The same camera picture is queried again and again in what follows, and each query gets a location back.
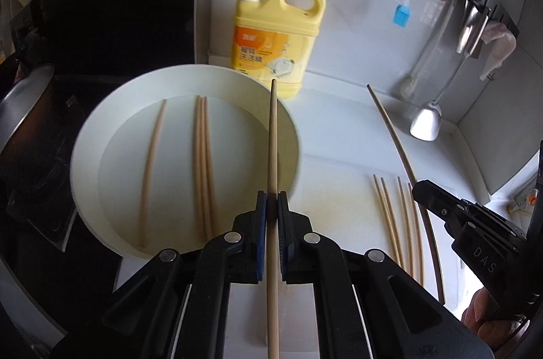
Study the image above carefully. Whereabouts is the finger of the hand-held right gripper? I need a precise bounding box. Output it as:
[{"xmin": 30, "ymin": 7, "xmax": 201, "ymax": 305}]
[{"xmin": 412, "ymin": 180, "xmax": 467, "ymax": 233}]

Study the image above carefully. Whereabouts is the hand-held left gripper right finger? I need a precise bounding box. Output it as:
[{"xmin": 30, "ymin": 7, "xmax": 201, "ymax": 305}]
[{"xmin": 277, "ymin": 191, "xmax": 495, "ymax": 359}]

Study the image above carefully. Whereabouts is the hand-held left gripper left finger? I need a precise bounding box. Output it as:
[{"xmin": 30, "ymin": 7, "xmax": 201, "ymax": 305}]
[{"xmin": 49, "ymin": 191, "xmax": 269, "ymax": 359}]

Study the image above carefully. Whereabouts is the single wooden chopstick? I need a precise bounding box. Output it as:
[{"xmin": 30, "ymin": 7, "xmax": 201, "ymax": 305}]
[
  {"xmin": 396, "ymin": 176, "xmax": 415, "ymax": 277},
  {"xmin": 380, "ymin": 177, "xmax": 406, "ymax": 264},
  {"xmin": 407, "ymin": 183, "xmax": 426, "ymax": 287},
  {"xmin": 372, "ymin": 174, "xmax": 401, "ymax": 258},
  {"xmin": 265, "ymin": 79, "xmax": 279, "ymax": 359},
  {"xmin": 367, "ymin": 84, "xmax": 446, "ymax": 305},
  {"xmin": 139, "ymin": 99, "xmax": 168, "ymax": 248}
]

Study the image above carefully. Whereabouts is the white round basin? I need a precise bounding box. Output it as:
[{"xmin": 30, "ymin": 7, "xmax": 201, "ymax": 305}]
[{"xmin": 70, "ymin": 64, "xmax": 303, "ymax": 260}]

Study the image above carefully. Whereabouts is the person's right hand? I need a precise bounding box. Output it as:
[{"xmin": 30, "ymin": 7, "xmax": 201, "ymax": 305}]
[{"xmin": 462, "ymin": 286, "xmax": 531, "ymax": 347}]

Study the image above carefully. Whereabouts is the white plastic cutting board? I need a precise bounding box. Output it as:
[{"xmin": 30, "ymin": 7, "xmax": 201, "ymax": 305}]
[{"xmin": 112, "ymin": 162, "xmax": 465, "ymax": 359}]

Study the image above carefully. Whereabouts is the gas pipe valve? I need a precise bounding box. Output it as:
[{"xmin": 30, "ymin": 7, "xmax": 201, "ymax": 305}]
[{"xmin": 507, "ymin": 189, "xmax": 536, "ymax": 215}]

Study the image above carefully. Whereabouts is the steel ladle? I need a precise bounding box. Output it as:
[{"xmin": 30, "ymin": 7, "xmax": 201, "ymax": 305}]
[{"xmin": 409, "ymin": 0, "xmax": 498, "ymax": 141}]

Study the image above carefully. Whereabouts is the white hanging cloth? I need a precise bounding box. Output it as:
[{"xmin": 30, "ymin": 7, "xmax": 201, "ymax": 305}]
[{"xmin": 479, "ymin": 22, "xmax": 517, "ymax": 80}]

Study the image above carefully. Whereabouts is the yellow dish soap bottle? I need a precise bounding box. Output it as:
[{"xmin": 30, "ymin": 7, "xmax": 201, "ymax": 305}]
[{"xmin": 229, "ymin": 0, "xmax": 326, "ymax": 101}]

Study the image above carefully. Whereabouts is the black gas stove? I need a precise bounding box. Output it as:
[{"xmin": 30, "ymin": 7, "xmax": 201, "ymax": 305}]
[{"xmin": 0, "ymin": 0, "xmax": 128, "ymax": 258}]

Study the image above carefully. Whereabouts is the dark cooking pot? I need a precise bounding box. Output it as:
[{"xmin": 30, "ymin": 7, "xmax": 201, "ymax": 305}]
[{"xmin": 0, "ymin": 62, "xmax": 56, "ymax": 156}]

